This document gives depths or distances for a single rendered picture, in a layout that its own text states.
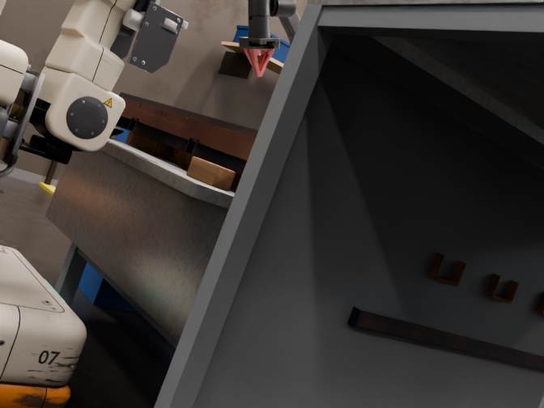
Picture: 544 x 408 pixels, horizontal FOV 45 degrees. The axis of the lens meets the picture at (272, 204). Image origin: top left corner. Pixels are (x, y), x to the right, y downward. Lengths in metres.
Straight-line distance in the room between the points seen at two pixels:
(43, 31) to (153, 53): 4.07
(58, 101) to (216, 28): 4.83
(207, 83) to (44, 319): 4.98
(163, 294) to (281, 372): 0.62
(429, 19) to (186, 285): 1.00
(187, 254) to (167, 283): 0.10
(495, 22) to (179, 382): 0.66
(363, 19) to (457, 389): 0.91
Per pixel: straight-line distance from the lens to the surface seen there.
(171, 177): 1.49
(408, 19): 0.87
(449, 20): 0.82
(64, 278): 2.59
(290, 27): 2.27
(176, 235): 1.72
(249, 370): 1.14
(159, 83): 6.14
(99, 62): 1.66
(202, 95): 6.36
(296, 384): 1.21
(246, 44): 1.73
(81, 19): 1.70
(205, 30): 6.34
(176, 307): 1.65
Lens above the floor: 0.74
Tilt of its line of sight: 2 degrees down
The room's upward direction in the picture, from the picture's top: 21 degrees clockwise
